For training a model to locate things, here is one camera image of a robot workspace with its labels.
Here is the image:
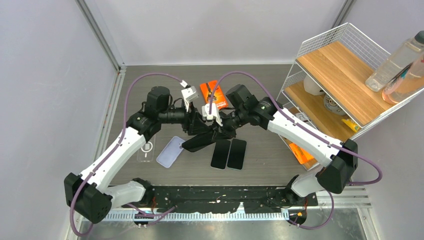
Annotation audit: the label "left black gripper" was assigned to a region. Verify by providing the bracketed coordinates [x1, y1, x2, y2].
[159, 98, 211, 136]

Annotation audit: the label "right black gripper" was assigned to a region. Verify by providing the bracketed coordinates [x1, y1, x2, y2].
[212, 107, 249, 142]

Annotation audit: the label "bare black phone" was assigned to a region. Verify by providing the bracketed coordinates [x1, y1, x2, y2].
[181, 130, 228, 153]

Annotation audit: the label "lilac phone case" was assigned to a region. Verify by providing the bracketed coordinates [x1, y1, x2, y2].
[156, 136, 185, 168]

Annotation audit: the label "orange razor box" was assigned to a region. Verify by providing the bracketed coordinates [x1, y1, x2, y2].
[199, 80, 228, 109]

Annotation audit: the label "clear phone case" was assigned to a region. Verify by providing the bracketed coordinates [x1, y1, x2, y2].
[136, 135, 156, 163]

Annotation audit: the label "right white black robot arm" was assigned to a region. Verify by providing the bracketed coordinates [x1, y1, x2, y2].
[221, 84, 358, 205]

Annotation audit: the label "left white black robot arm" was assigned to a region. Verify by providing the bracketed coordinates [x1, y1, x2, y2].
[64, 86, 218, 224]

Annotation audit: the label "orange packet under shelf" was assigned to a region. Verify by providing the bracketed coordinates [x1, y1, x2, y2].
[288, 142, 314, 164]

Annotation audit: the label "white round container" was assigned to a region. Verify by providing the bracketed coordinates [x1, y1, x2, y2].
[303, 75, 325, 96]

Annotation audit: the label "yellow snack packet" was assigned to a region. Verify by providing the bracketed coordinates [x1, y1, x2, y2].
[341, 118, 362, 133]

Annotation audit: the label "pink tinted bottle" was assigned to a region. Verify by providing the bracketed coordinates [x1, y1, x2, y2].
[382, 53, 424, 105]

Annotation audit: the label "clear water bottle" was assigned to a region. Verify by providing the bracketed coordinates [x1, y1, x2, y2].
[365, 30, 424, 92]

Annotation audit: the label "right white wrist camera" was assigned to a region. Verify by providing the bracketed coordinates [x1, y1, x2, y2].
[201, 102, 223, 127]

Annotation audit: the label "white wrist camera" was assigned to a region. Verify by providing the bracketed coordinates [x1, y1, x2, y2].
[180, 80, 199, 113]
[201, 102, 223, 127]

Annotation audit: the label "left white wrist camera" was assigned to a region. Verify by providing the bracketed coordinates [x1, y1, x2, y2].
[180, 80, 199, 113]

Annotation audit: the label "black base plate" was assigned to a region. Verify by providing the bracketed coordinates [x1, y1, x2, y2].
[132, 186, 318, 214]

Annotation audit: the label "white wire wooden shelf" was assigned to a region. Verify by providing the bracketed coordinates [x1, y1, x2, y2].
[267, 22, 424, 171]

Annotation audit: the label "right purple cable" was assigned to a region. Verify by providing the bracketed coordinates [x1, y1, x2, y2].
[207, 70, 384, 230]

